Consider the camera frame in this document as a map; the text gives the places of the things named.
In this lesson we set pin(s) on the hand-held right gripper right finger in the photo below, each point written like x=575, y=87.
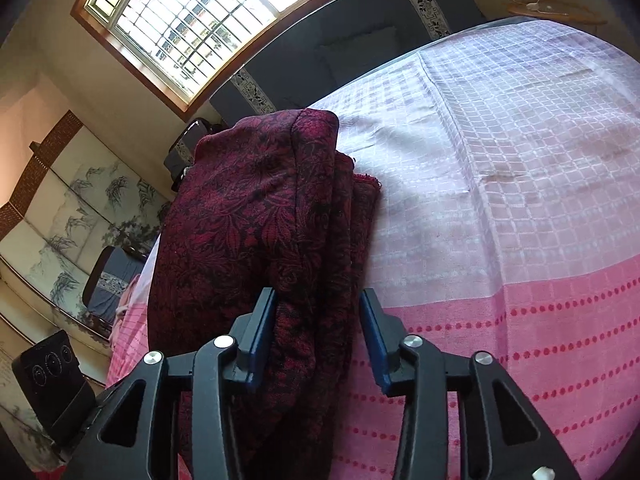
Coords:
x=372, y=340

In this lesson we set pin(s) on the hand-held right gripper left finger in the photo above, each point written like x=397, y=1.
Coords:
x=265, y=320

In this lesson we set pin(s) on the dark red floral garment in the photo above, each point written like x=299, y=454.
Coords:
x=250, y=220

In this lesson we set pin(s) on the pink clothes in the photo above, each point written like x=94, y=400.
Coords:
x=125, y=310

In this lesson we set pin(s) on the grey cushioned wooden armchair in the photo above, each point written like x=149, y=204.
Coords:
x=180, y=152
x=107, y=280

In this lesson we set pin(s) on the pink and white checked bedsheet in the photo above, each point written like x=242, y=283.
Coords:
x=500, y=210

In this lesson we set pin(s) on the black box with round marks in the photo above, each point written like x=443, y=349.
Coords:
x=50, y=385

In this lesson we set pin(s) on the painted folding screen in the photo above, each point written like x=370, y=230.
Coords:
x=65, y=210

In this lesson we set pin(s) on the wooden framed window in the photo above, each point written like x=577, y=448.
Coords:
x=200, y=20

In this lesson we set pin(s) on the grey sofa with patterned stripes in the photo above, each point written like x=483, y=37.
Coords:
x=350, y=20

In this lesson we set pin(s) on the round wooden side table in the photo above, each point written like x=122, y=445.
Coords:
x=565, y=10

